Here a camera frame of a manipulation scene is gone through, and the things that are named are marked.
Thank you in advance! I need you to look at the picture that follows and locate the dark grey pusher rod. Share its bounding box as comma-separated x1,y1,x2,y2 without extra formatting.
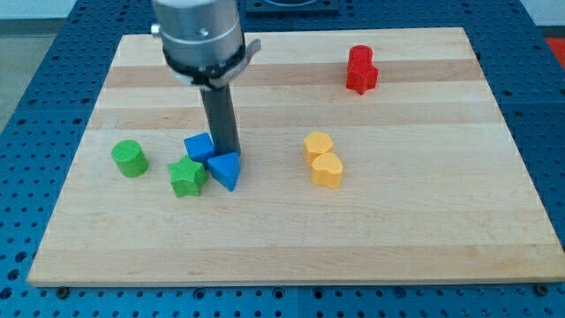
200,85,241,155

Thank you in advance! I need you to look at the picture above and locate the blue cube block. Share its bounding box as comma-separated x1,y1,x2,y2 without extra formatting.
184,132,215,170

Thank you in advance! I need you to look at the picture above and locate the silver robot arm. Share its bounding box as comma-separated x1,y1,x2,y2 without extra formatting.
152,0,261,155

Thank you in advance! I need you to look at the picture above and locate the blue triangle block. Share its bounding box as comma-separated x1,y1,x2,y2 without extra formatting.
207,152,241,192

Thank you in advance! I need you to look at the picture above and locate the green star block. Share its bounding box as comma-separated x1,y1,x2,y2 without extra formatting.
167,155,207,198

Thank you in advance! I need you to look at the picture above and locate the green cylinder block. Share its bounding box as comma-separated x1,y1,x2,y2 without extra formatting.
111,140,148,178

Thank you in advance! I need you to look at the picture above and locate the yellow hexagon block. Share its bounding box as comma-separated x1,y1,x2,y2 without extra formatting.
303,131,334,166

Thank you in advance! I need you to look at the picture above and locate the yellow heart block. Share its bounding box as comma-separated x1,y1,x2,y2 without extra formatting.
311,152,343,189

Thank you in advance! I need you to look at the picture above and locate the red cylinder block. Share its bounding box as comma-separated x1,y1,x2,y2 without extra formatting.
348,45,373,70

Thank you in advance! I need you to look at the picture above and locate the red star block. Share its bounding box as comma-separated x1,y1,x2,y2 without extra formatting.
345,64,379,95

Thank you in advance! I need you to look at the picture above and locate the wooden board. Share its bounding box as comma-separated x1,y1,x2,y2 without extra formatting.
27,27,564,287

